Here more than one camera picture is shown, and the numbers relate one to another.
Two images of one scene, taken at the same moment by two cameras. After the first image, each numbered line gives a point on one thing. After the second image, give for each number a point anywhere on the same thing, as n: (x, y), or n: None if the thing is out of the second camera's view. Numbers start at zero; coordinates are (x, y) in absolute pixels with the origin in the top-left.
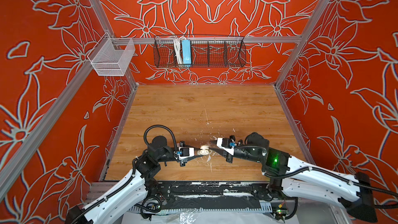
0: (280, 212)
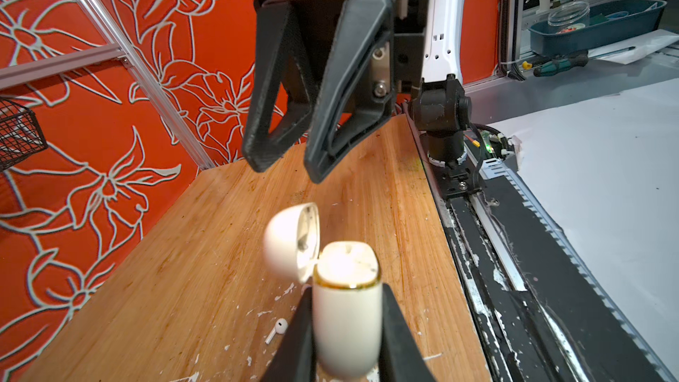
0: (487, 141)
